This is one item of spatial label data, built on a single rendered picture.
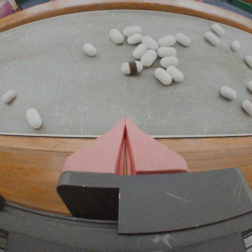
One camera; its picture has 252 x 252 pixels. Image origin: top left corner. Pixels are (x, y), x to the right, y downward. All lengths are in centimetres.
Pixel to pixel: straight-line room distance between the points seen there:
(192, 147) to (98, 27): 30
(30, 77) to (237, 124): 40
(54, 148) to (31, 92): 13
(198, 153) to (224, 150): 5
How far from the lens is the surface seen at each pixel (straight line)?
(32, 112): 28
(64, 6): 43
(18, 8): 55
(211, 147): 26
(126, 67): 27
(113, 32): 32
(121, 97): 26
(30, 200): 26
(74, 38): 36
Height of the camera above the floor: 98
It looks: 76 degrees down
